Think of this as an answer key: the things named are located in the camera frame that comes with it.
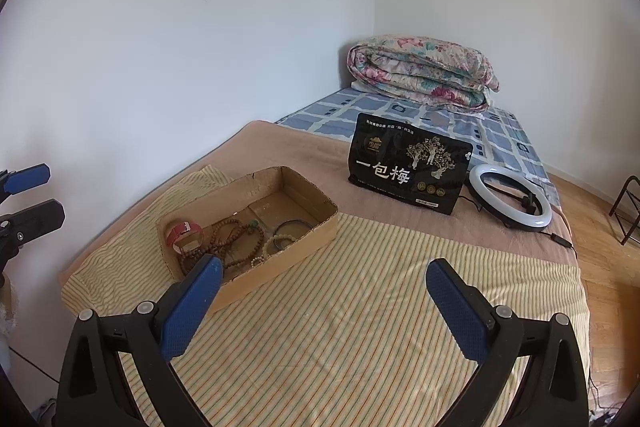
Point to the red wristwatch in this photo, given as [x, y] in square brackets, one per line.
[182, 234]

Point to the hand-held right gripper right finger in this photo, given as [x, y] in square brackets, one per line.
[452, 307]

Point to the person's left hand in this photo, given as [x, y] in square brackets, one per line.
[6, 307]

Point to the brown blanket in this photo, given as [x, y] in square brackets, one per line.
[280, 142]

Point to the black snack bag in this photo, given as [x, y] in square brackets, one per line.
[400, 172]

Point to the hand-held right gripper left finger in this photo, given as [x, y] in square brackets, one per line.
[192, 307]

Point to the black bangle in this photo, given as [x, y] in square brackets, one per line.
[305, 227]

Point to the blue checked bedsheet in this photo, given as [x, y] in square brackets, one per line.
[330, 112]

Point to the cardboard box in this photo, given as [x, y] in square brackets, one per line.
[300, 247]

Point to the black metal shoe rack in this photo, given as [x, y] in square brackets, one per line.
[625, 207]

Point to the striped cloth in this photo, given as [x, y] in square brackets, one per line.
[375, 282]

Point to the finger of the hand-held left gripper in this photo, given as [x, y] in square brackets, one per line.
[27, 179]
[35, 217]

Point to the folded floral quilt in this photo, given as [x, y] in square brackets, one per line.
[420, 67]

